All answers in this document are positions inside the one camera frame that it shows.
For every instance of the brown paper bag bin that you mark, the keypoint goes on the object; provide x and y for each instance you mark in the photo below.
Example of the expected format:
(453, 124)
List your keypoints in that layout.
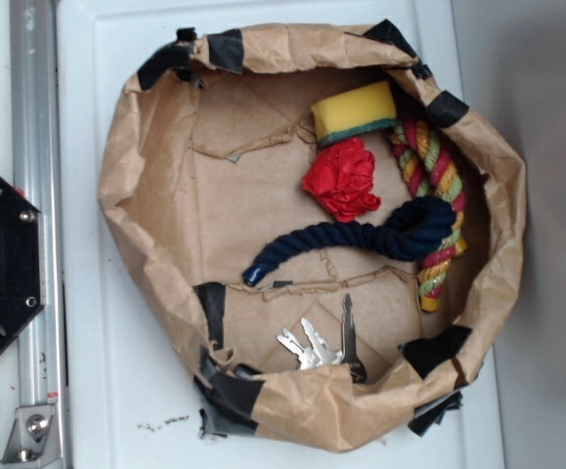
(201, 188)

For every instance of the white tray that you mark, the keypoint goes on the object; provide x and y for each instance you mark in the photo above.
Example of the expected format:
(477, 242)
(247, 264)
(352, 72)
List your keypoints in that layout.
(131, 402)

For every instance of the yellow green sponge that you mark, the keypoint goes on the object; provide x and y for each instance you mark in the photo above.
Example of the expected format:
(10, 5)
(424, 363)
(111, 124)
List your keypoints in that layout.
(353, 113)

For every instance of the left silver key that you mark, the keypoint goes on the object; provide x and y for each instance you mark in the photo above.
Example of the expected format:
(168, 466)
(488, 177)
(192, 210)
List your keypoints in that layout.
(307, 357)

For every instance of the metal corner bracket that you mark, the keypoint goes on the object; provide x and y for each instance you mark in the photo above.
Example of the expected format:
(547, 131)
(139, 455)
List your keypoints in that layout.
(35, 440)

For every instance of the crumpled red paper ball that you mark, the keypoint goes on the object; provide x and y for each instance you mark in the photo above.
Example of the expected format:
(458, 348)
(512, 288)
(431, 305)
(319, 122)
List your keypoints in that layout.
(341, 180)

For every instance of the aluminium extrusion rail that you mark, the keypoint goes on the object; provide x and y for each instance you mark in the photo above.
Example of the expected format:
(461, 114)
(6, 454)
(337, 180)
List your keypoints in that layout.
(35, 112)

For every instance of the middle silver key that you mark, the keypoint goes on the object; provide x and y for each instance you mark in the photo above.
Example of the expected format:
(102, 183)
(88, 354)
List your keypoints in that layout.
(319, 345)

